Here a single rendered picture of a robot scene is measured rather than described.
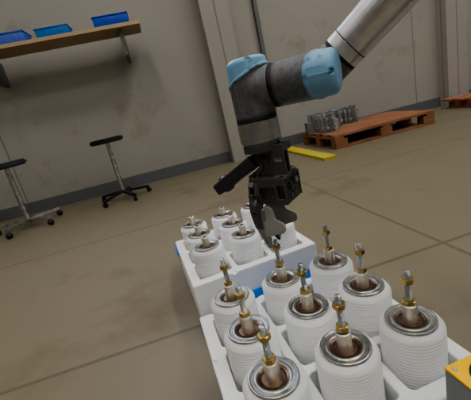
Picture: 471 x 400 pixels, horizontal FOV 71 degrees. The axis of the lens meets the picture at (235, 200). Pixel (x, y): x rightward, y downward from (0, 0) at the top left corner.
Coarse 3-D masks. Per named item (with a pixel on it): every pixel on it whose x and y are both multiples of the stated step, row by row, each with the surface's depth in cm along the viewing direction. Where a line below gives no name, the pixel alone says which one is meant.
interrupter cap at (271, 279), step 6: (288, 270) 74; (294, 270) 73; (270, 276) 73; (276, 276) 73; (288, 276) 72; (294, 276) 71; (270, 282) 71; (276, 282) 70; (282, 282) 70; (288, 282) 69; (294, 282) 68
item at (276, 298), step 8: (264, 280) 72; (264, 288) 70; (272, 288) 69; (280, 288) 68; (288, 288) 68; (296, 288) 68; (264, 296) 71; (272, 296) 68; (280, 296) 68; (288, 296) 67; (272, 304) 69; (280, 304) 68; (272, 312) 71; (280, 312) 69; (272, 320) 72; (280, 320) 70
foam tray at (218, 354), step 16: (208, 320) 75; (208, 336) 70; (224, 352) 64; (288, 352) 60; (448, 352) 53; (464, 352) 52; (224, 368) 60; (304, 368) 56; (384, 368) 53; (224, 384) 57; (384, 384) 51; (400, 384) 49; (432, 384) 48
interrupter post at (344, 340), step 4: (336, 332) 49; (348, 332) 48; (336, 336) 49; (340, 336) 48; (344, 336) 48; (348, 336) 48; (340, 340) 48; (344, 340) 48; (348, 340) 48; (340, 344) 48; (344, 344) 48; (348, 344) 48; (352, 344) 49; (340, 348) 49; (344, 348) 48; (348, 348) 48; (352, 348) 49
